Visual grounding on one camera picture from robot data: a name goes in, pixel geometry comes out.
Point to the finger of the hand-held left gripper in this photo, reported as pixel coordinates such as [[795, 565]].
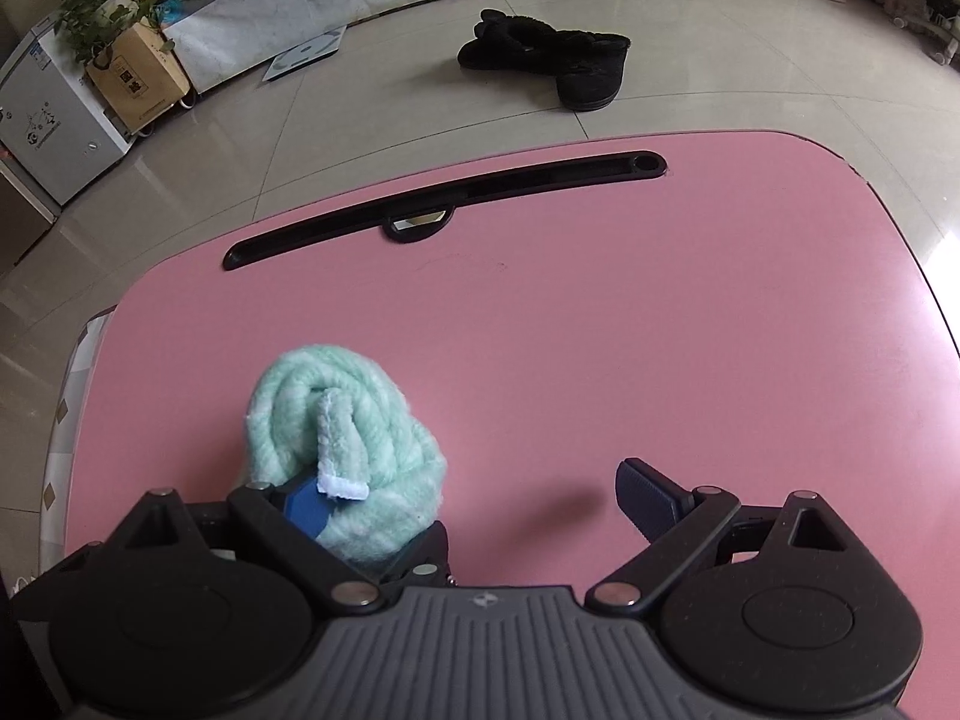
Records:
[[424, 559]]

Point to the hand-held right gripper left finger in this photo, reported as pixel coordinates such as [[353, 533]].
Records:
[[304, 506]]

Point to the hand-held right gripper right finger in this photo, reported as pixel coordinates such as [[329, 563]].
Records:
[[649, 495]]

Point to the mint green towel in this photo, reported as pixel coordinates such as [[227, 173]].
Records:
[[360, 420]]

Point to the checkered cloth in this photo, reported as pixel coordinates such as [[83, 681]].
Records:
[[71, 420]]

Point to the grey refrigerator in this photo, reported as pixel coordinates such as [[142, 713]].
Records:
[[19, 217]]

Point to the black fluffy slipper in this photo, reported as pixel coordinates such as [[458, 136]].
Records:
[[596, 75], [502, 49]]

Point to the white chest freezer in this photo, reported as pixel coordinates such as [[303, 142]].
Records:
[[52, 127]]

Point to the bathroom scale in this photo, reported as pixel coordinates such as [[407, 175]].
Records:
[[304, 52]]

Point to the brown cardboard box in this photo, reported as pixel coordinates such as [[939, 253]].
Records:
[[139, 79]]

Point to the marble-print covered cabinet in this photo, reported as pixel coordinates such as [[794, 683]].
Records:
[[337, 7]]

